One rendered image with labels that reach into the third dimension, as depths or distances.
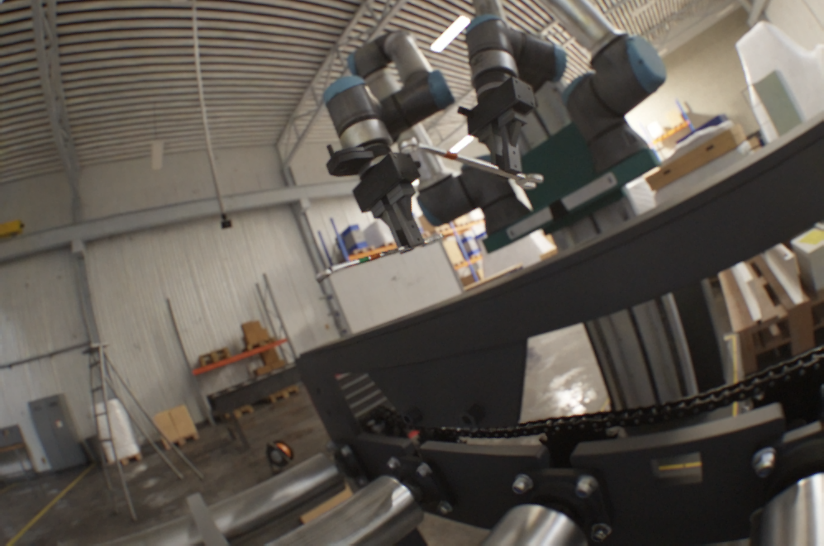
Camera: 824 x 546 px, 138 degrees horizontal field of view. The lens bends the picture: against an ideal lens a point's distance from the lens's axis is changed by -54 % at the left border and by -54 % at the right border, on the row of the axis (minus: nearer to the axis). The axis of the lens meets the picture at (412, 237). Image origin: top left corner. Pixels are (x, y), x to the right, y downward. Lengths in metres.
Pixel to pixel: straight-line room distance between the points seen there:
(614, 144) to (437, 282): 4.50
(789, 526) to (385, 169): 0.67
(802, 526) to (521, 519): 0.28
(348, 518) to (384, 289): 4.58
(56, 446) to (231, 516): 9.84
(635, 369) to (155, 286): 10.48
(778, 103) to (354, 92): 3.67
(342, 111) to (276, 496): 0.81
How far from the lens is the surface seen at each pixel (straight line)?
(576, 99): 1.04
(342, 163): 0.56
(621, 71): 0.93
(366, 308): 4.95
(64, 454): 10.54
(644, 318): 1.34
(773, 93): 3.86
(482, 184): 1.19
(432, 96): 0.73
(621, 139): 0.99
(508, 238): 1.16
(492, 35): 0.69
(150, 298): 10.55
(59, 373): 10.92
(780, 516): 0.35
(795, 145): 0.31
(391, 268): 5.09
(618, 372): 1.42
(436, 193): 1.20
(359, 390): 2.53
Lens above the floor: 1.19
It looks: 9 degrees up
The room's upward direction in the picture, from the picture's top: 24 degrees counter-clockwise
